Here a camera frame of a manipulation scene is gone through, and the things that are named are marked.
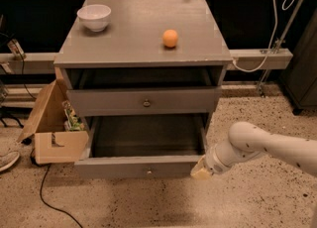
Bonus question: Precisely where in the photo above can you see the grey wooden drawer cabinet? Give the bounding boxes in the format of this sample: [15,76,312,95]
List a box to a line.
[53,0,234,124]

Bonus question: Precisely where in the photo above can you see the black floor cable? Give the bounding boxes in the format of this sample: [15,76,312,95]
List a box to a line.
[29,149,84,228]

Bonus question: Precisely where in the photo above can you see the open cardboard box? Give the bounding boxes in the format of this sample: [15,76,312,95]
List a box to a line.
[18,67,88,165]

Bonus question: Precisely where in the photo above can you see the dark grey side cabinet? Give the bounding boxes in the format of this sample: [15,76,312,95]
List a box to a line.
[280,10,317,115]

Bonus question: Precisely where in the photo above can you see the orange fruit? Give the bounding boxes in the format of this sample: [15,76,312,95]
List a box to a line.
[162,30,178,49]

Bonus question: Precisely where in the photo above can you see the grey top drawer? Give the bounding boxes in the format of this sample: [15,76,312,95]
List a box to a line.
[66,86,221,117]

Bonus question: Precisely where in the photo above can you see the white ceramic bowl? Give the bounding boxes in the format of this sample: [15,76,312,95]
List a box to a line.
[77,4,112,32]

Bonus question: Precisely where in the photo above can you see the grey drawer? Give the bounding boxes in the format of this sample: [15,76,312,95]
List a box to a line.
[75,114,207,179]
[66,86,221,117]

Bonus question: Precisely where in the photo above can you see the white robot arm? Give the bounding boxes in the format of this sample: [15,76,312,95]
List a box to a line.
[190,121,317,179]

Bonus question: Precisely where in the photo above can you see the metal stand pole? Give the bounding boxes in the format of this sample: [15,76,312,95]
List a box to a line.
[246,0,304,97]

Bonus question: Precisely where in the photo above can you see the white sneaker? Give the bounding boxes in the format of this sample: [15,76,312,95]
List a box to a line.
[0,151,20,171]

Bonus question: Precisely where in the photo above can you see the green packet in box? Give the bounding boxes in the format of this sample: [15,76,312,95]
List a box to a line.
[62,100,84,132]

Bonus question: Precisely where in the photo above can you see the white hanging cable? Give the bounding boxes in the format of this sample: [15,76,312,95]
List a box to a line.
[232,0,299,73]

